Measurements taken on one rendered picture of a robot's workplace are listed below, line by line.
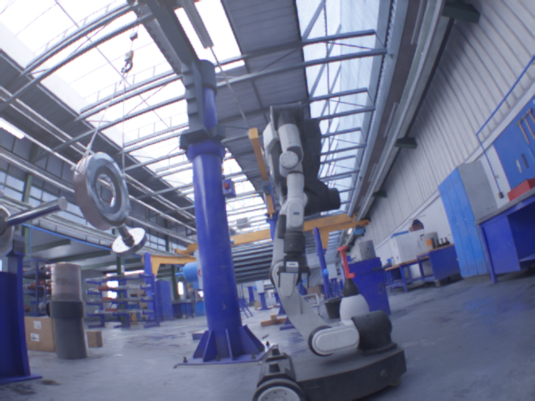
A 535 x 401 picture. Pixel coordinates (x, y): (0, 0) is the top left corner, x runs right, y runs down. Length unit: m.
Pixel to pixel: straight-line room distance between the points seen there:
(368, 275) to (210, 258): 1.84
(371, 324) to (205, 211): 1.92
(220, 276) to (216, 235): 0.38
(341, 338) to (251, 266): 3.38
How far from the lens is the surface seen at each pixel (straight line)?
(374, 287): 3.48
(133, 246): 1.48
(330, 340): 1.28
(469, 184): 4.74
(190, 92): 3.18
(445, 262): 5.95
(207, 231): 2.69
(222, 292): 2.60
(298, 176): 1.20
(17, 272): 2.50
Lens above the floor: 0.52
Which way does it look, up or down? 19 degrees up
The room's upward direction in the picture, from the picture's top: 9 degrees counter-clockwise
